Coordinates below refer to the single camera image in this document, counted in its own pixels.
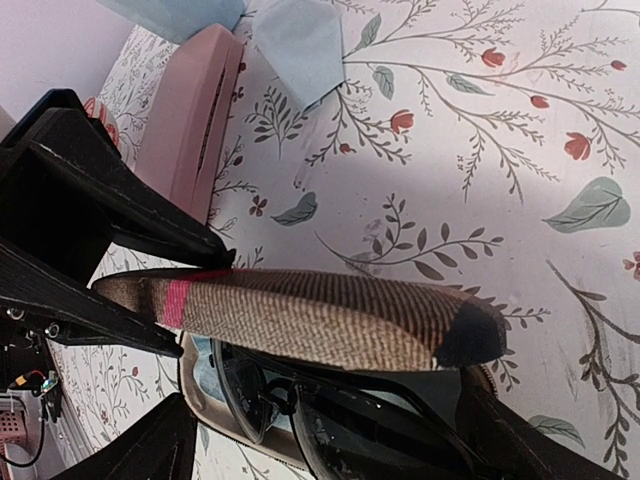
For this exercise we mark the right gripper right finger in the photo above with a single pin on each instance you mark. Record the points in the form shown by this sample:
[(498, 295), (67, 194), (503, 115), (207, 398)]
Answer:
[(505, 440)]

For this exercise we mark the small blue cloth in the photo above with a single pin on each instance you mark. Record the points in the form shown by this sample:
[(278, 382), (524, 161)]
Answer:
[(302, 42)]

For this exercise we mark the light blue cleaning cloth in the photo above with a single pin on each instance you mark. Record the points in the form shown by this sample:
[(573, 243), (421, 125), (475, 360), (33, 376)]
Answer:
[(204, 371)]

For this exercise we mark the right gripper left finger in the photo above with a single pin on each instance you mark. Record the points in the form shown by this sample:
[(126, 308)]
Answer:
[(160, 445)]

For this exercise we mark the black frame glasses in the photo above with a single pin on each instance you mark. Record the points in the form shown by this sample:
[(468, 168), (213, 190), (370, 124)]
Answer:
[(348, 428)]

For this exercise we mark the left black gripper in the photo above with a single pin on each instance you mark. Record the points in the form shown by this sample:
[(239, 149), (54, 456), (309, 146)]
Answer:
[(66, 196)]

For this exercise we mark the brown plaid glasses case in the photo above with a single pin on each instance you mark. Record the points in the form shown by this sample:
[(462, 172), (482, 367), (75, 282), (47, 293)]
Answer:
[(340, 321)]

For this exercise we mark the red patterned bowl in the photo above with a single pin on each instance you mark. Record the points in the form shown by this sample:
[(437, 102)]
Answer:
[(98, 110)]

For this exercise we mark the pink glasses case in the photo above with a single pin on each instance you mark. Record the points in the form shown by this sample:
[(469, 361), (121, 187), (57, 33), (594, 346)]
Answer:
[(182, 141)]

